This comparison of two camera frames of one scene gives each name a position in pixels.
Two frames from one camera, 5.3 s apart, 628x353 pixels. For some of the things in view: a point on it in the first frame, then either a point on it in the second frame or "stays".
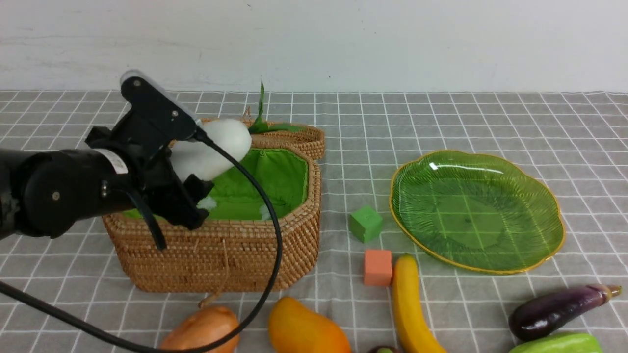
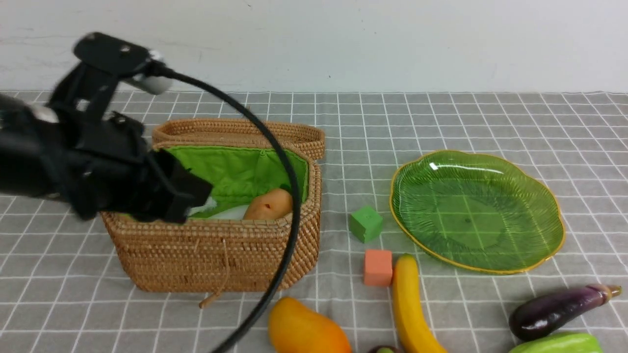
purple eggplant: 538,316 stays
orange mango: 294,328 stays
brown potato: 203,327 to 271,204
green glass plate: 481,212 stays
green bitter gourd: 560,342 stays
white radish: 200,158 to 209,210
